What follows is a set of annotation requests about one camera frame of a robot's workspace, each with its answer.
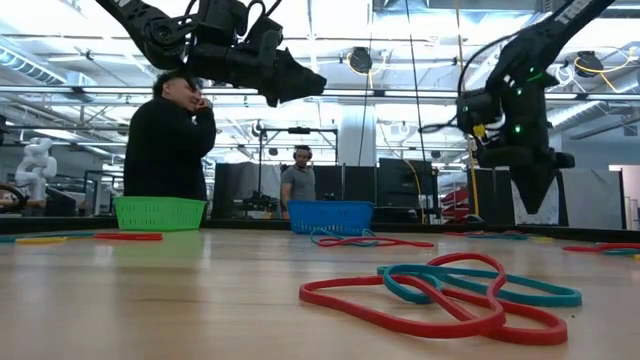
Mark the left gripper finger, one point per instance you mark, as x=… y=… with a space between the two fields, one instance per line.
x=302 y=82

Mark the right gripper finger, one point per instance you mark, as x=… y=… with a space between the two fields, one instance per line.
x=534 y=190

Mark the red rubber band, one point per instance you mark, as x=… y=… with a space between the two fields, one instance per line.
x=560 y=330
x=305 y=292
x=130 y=236
x=580 y=248
x=512 y=232
x=425 y=244

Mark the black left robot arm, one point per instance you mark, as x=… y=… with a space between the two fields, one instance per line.
x=160 y=45

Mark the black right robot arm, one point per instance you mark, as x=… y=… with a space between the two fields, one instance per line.
x=550 y=35

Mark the white patterned cloth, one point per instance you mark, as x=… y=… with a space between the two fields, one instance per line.
x=552 y=210

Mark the black partition panel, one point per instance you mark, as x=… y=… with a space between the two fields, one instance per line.
x=350 y=182
x=395 y=190
x=492 y=200

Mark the person's hand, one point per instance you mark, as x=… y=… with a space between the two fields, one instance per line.
x=202 y=104

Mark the grey partition panel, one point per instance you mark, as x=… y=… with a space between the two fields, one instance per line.
x=592 y=200

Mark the black headphones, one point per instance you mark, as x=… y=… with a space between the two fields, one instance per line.
x=310 y=153

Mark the red rack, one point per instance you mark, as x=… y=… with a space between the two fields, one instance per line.
x=455 y=200

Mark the person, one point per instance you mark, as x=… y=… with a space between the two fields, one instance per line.
x=299 y=185
x=165 y=150

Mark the grey black curtain panel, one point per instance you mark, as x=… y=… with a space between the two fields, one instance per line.
x=240 y=185

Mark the small black robot rig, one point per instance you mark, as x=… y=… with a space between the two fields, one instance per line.
x=260 y=206

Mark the blue plastic basket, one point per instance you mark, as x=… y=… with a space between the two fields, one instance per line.
x=330 y=217

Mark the green plastic basket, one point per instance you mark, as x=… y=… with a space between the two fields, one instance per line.
x=160 y=215

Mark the white robot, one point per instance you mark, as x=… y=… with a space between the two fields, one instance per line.
x=35 y=170

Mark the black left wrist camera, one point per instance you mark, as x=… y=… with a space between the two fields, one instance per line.
x=222 y=17

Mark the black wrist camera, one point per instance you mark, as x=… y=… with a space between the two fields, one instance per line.
x=222 y=17
x=477 y=110

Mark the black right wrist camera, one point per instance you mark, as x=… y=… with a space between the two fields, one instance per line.
x=477 y=110

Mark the silver ventilation duct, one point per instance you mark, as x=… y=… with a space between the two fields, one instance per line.
x=590 y=111
x=30 y=67

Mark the black gantry frame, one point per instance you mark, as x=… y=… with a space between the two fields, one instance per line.
x=259 y=150

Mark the long ceiling light rail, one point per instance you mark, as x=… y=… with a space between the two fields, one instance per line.
x=100 y=90

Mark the black metal table frame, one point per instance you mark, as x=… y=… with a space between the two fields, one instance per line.
x=240 y=224

